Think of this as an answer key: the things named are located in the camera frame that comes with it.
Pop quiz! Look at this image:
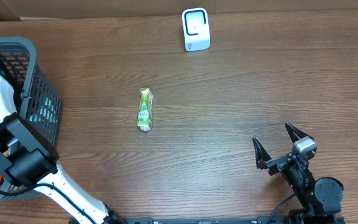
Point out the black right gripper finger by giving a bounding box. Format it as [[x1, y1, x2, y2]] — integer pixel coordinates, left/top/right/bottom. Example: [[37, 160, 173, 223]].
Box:
[[285, 122, 313, 143], [252, 137, 273, 169]]

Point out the teal snack packet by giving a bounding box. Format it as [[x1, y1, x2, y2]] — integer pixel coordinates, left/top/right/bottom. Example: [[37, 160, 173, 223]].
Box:
[[29, 98, 58, 123]]

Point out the green snack bar wrapper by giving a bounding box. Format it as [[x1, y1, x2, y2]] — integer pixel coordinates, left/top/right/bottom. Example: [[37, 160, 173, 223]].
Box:
[[137, 88, 154, 132]]

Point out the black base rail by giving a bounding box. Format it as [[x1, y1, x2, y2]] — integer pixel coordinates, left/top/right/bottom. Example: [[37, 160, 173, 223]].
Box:
[[125, 216, 346, 224]]

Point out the dark grey plastic basket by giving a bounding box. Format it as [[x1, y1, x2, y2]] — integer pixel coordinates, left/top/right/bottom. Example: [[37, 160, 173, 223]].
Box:
[[0, 37, 62, 201]]

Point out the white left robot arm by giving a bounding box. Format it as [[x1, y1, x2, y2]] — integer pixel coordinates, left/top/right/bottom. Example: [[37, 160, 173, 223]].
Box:
[[0, 60, 125, 223]]

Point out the white barcode scanner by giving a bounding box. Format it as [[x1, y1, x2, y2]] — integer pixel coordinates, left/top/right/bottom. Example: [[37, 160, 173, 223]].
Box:
[[181, 7, 211, 52]]

